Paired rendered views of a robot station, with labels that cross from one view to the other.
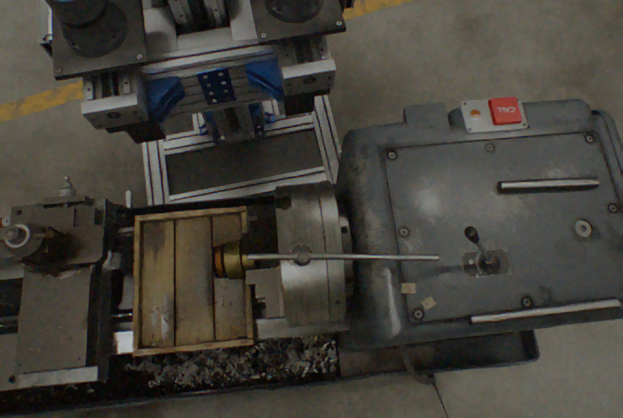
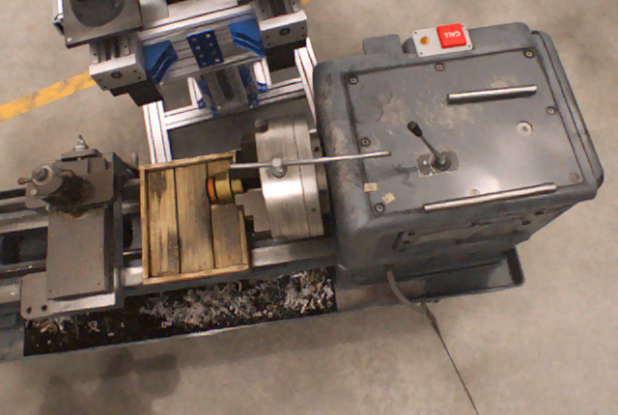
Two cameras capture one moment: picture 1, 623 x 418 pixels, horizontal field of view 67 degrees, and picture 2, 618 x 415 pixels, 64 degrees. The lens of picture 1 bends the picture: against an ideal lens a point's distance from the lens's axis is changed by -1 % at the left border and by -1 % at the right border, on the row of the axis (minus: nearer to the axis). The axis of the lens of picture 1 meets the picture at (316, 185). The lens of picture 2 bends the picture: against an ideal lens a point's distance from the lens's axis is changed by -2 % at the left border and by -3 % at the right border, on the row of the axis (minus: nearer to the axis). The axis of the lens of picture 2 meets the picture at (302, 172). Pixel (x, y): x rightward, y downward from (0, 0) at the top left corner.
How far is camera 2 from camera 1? 0.29 m
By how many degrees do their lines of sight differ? 4
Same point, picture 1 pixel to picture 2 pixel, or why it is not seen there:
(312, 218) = (287, 137)
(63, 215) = (78, 166)
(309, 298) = (288, 207)
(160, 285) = (165, 224)
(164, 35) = (156, 6)
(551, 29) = not seen: outside the picture
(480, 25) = not seen: outside the picture
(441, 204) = (398, 117)
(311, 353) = (308, 291)
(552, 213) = (495, 118)
